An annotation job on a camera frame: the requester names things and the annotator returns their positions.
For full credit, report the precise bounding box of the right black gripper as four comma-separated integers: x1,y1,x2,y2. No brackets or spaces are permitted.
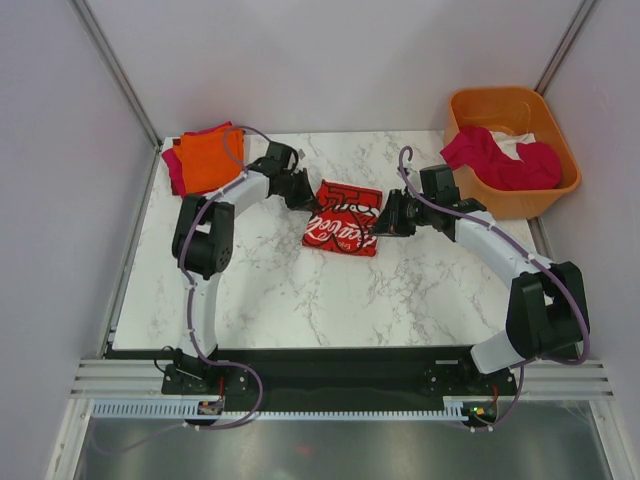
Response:
368,189,436,238

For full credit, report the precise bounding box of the white t shirt red print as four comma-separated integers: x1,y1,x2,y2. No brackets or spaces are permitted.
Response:
302,180,383,257

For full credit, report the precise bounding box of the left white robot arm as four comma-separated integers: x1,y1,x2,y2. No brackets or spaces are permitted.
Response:
172,141,319,393

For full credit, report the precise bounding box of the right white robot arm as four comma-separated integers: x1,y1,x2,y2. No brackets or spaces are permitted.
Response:
370,165,590,394

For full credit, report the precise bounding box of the orange folded t shirt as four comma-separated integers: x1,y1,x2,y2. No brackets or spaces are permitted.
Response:
175,125,244,194

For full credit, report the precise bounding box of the crimson t shirt in basket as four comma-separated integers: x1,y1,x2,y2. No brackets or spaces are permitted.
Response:
441,126,562,191

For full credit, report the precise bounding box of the pink folded t shirt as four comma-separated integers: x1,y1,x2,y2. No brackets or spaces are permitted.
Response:
161,122,233,198

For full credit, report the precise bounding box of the white t shirt in basket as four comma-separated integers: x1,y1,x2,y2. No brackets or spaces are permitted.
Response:
490,131,536,162

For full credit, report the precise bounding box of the orange plastic basket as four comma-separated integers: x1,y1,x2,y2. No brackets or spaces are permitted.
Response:
441,86,581,219

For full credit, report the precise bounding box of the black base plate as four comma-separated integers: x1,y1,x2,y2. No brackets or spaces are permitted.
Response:
162,346,516,413

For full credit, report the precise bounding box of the right aluminium corner post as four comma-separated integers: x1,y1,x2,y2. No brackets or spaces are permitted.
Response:
534,0,601,97

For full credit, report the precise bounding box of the aluminium corner post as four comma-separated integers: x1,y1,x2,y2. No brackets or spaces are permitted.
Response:
534,0,601,97
68,0,161,150

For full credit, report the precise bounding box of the white slotted cable duct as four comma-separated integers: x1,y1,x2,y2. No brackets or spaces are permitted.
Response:
92,399,468,421

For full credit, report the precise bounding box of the left aluminium corner post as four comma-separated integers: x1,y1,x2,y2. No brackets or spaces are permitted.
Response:
68,0,161,150

